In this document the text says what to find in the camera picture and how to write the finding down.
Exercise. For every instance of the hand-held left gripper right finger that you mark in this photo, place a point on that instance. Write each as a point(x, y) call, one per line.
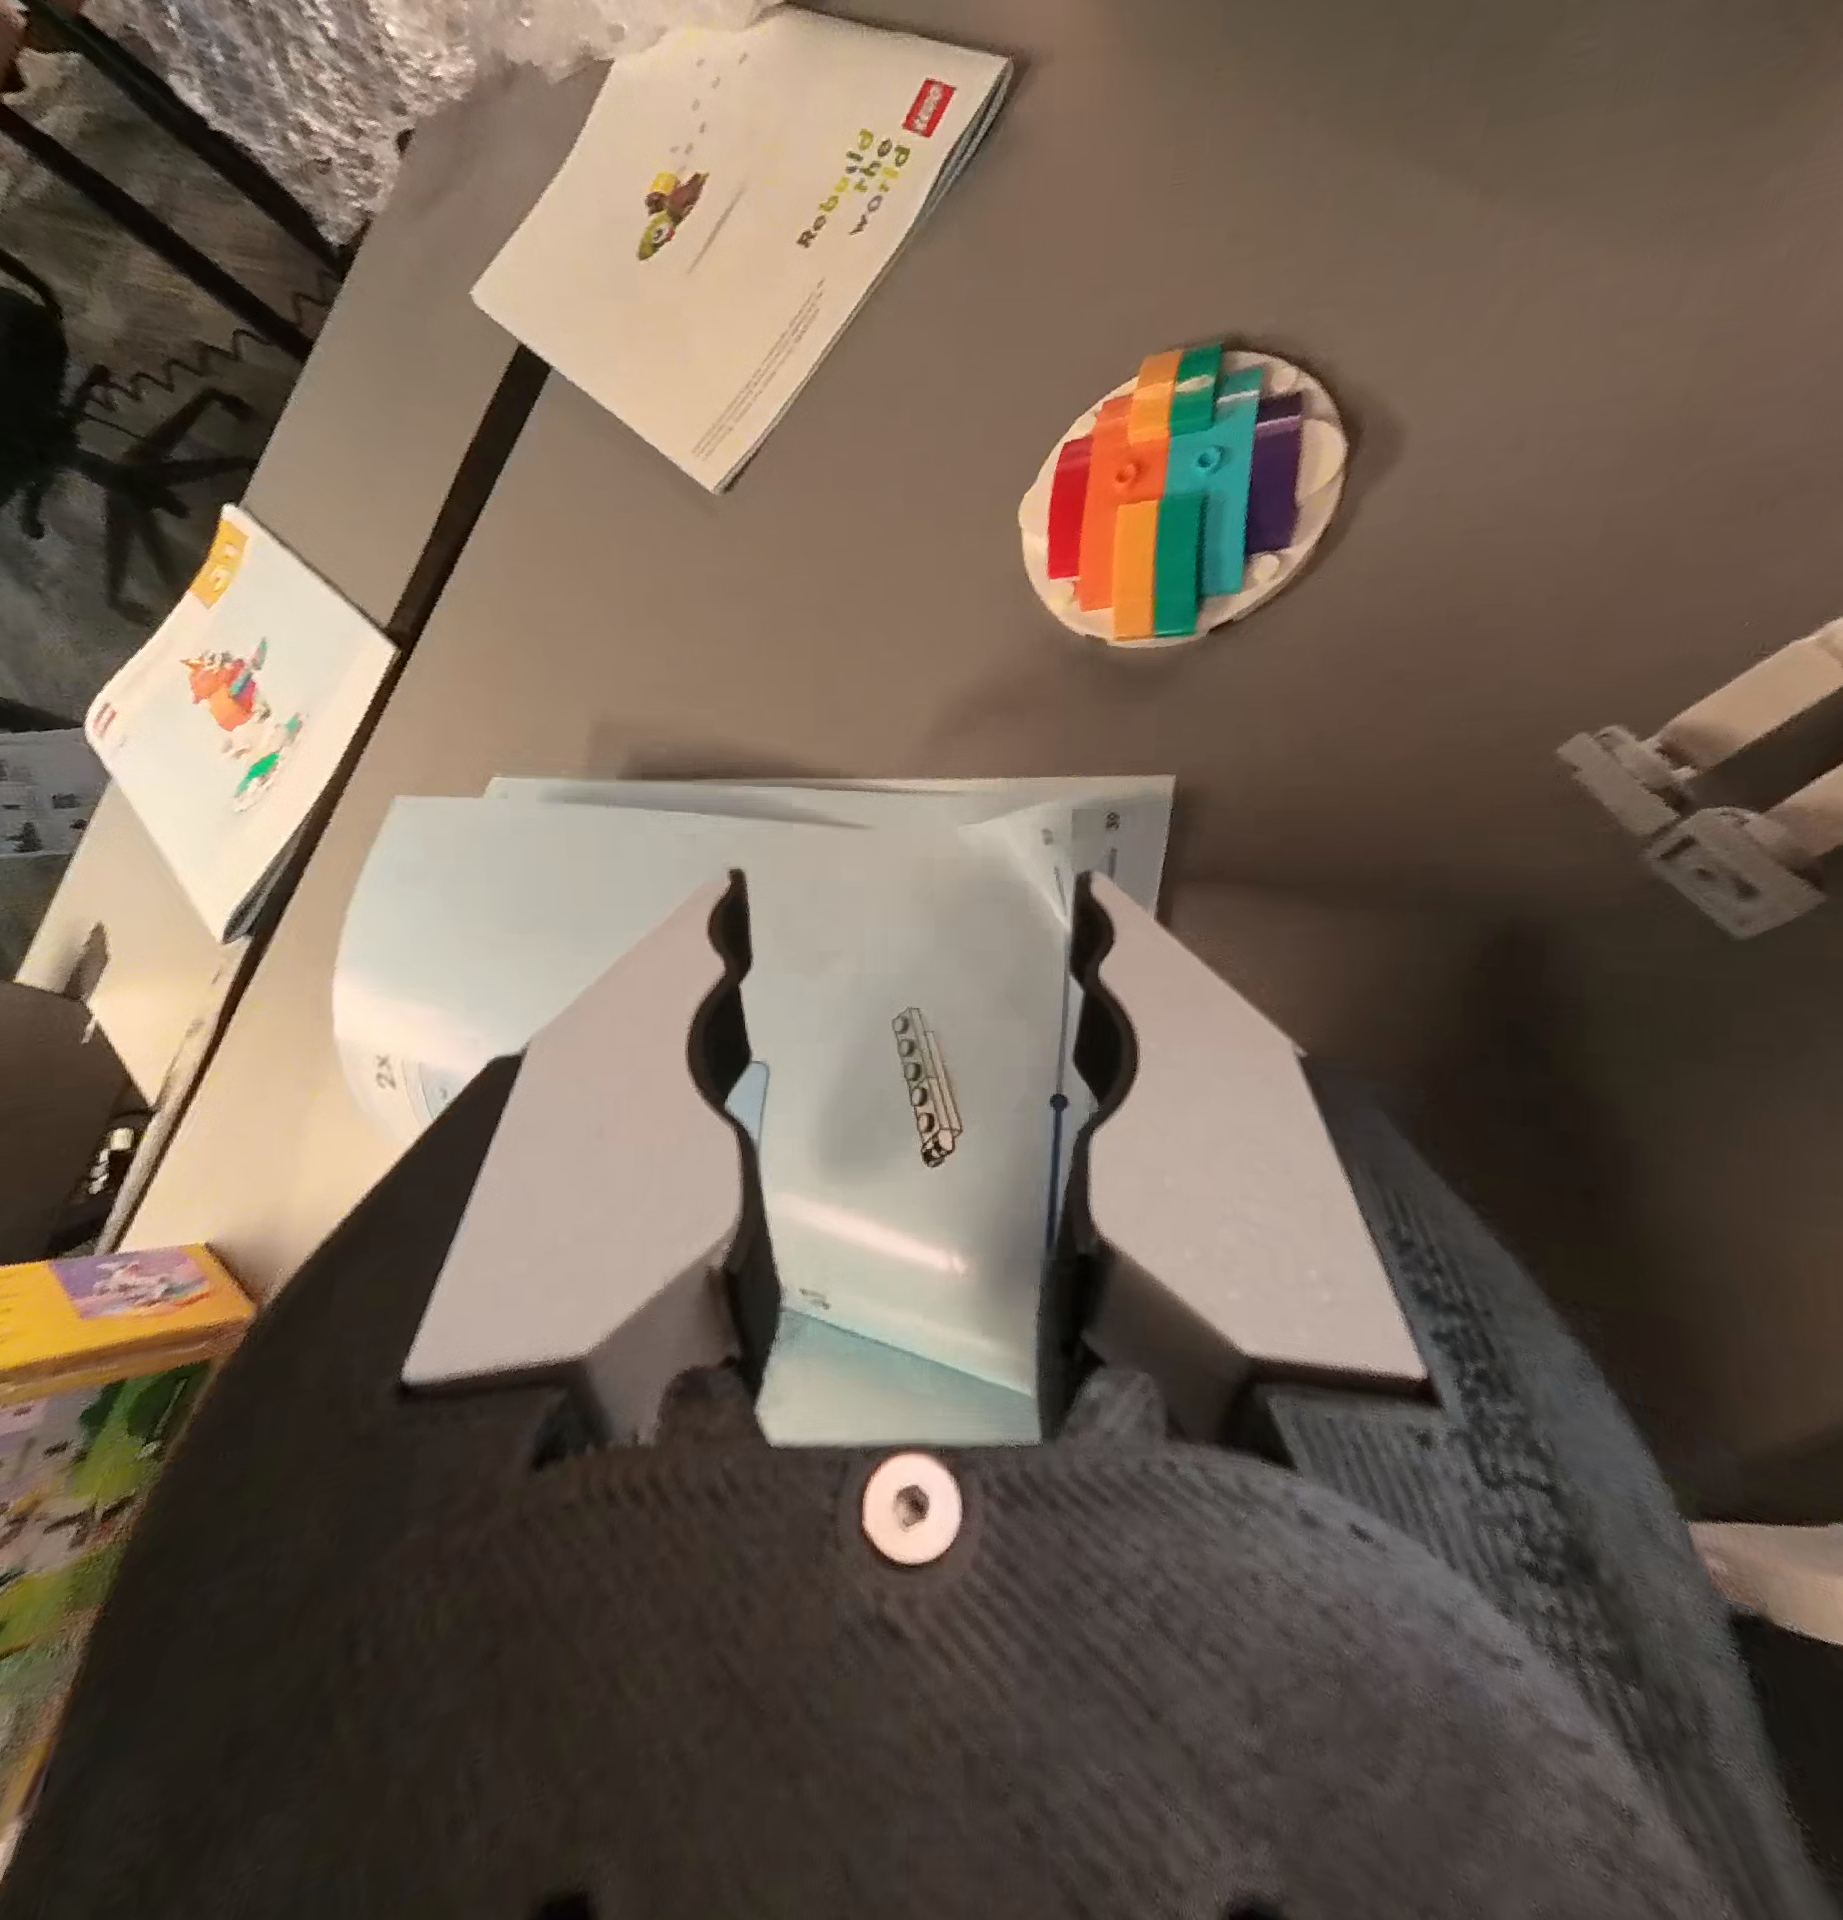
point(1238, 1201)

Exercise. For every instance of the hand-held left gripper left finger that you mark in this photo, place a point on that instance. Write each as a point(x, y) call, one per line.
point(593, 1170)

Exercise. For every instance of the colourful lego box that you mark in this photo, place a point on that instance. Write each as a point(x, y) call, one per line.
point(67, 1500)

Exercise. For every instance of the rainbow lego model round base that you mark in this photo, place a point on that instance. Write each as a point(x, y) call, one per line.
point(1183, 495)

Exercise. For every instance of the open light blue instruction booklet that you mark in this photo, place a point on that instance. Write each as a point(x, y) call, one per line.
point(893, 930)

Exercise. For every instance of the yellow-cornered instruction booklet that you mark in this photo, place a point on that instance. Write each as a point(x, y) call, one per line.
point(247, 720)

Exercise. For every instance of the white instruction booklet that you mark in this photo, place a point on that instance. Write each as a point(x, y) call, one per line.
point(742, 226)

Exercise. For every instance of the black office chair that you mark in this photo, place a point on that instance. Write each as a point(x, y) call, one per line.
point(37, 391)

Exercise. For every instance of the bubble wrap bundle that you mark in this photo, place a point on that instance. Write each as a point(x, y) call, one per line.
point(263, 91)

